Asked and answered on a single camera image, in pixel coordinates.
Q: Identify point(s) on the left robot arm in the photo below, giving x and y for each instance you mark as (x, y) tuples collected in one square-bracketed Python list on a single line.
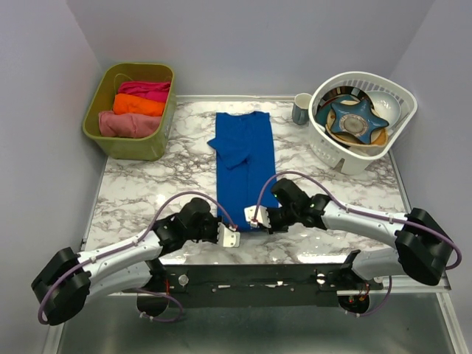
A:
[(65, 283)]

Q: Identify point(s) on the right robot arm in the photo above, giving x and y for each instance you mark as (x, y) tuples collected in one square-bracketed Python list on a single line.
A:
[(415, 244)]

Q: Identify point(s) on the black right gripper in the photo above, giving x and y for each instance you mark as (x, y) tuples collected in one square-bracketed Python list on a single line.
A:
[(273, 228)]

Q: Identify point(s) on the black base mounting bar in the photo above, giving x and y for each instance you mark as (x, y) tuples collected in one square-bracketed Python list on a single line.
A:
[(258, 285)]

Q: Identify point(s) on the magenta rolled t shirt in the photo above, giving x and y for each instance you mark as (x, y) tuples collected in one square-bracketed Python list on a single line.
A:
[(157, 91)]

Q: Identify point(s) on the teal plate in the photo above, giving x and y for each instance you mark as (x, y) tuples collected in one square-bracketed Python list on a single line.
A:
[(322, 113)]

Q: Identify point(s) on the blue t shirt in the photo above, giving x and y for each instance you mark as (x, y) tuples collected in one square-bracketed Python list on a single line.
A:
[(245, 160)]

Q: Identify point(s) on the aluminium rail frame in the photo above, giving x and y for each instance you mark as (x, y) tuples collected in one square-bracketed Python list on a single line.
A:
[(277, 319)]

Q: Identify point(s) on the white bowl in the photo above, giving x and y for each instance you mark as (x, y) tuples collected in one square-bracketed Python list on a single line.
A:
[(386, 106)]

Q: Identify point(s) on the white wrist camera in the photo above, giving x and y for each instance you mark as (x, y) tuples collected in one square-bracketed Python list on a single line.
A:
[(257, 217), (227, 236)]

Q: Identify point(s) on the orange rolled t shirt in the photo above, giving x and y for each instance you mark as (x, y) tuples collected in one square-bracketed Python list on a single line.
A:
[(129, 104)]

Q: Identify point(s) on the grey white mug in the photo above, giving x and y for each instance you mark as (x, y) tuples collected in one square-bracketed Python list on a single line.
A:
[(300, 115)]

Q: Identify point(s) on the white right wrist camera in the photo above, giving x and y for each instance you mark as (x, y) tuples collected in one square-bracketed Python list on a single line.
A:
[(257, 217)]

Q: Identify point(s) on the white plastic dish basket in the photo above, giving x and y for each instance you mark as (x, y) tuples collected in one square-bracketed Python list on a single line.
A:
[(356, 160)]

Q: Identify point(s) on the olive green plastic bin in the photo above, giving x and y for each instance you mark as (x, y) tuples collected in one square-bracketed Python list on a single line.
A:
[(150, 148)]

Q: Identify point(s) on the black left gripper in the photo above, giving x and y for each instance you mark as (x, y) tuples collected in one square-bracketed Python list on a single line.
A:
[(215, 221)]

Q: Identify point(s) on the blue star shaped dish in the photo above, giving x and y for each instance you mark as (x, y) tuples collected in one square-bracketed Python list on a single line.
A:
[(357, 118)]

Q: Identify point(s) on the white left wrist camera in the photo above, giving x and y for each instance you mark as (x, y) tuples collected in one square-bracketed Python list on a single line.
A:
[(227, 236)]

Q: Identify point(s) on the pink rolled t shirt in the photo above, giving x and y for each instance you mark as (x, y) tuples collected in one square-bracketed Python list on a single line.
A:
[(129, 125)]

